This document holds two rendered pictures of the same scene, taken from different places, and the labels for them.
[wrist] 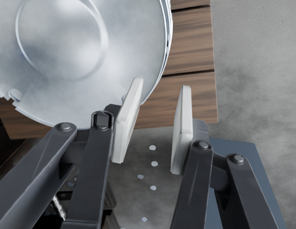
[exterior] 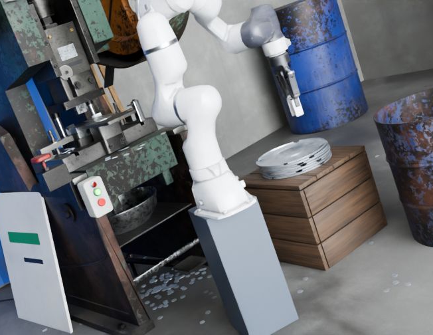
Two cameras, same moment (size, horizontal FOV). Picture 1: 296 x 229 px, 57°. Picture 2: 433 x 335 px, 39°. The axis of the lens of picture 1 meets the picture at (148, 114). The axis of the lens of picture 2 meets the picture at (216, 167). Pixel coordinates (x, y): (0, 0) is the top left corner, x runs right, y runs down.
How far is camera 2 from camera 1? 2.31 m
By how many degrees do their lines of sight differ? 82
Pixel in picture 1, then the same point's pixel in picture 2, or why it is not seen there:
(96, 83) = (283, 159)
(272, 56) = (361, 279)
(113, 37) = (301, 153)
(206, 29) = (325, 168)
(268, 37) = (368, 271)
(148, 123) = (279, 183)
